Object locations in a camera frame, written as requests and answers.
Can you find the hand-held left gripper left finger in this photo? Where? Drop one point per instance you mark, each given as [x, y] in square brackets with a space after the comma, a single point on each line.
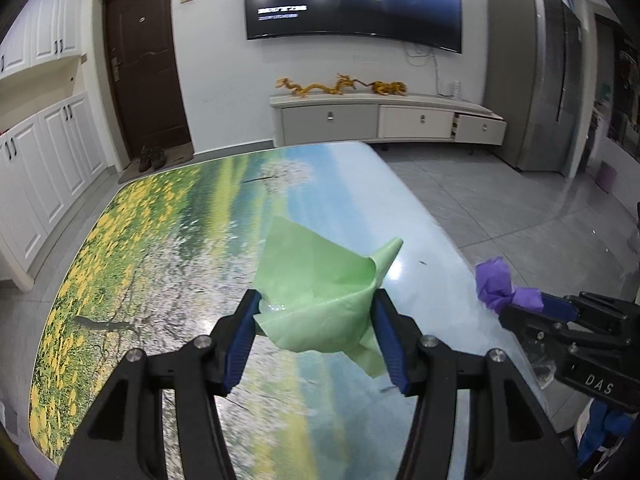
[240, 345]

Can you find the short golden dragon figure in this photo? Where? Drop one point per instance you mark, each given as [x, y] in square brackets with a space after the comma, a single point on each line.
[390, 88]

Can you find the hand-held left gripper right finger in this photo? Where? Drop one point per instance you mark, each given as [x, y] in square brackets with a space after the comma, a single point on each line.
[395, 345]

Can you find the dark brown door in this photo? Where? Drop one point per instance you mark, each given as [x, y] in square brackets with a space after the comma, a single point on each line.
[145, 60]

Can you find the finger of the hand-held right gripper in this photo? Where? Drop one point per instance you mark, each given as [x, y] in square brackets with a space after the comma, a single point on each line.
[562, 307]
[535, 327]

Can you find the long golden dragon figure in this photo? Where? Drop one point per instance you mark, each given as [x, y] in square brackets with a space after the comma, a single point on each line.
[320, 87]

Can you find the cream television cabinet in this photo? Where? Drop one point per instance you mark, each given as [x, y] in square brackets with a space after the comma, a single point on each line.
[350, 120]

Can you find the wall television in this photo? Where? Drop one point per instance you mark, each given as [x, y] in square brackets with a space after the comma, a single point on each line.
[350, 0]

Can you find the blue cloth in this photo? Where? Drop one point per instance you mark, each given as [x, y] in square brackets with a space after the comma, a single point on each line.
[602, 425]

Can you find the green paper sheet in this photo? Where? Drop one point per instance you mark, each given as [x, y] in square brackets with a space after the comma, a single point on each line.
[320, 290]

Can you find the grey refrigerator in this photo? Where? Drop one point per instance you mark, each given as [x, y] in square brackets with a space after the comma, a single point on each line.
[530, 85]

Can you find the purple plastic wrapper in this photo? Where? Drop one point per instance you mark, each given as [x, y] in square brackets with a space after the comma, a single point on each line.
[495, 285]

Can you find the white cupboards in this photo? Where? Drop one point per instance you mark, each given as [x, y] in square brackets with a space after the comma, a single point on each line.
[50, 160]

